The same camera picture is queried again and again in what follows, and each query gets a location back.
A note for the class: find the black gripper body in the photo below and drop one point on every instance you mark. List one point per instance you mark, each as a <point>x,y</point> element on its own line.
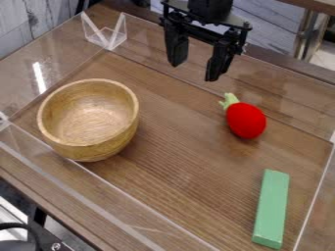
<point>207,20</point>

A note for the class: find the clear acrylic corner bracket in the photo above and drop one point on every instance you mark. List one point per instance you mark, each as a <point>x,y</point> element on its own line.
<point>106,37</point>

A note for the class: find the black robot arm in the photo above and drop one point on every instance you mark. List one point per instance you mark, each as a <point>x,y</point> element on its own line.
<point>207,21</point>

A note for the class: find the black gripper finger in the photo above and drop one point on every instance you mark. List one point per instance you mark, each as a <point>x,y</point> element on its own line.
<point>221,60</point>
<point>177,43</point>

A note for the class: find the green rectangular block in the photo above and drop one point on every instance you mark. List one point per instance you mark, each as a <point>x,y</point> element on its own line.
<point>271,211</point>

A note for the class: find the wooden bowl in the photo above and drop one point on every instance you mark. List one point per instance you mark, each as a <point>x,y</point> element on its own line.
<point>89,119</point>

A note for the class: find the clear acrylic tray wall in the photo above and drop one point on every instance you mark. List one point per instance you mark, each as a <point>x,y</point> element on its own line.
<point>126,208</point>

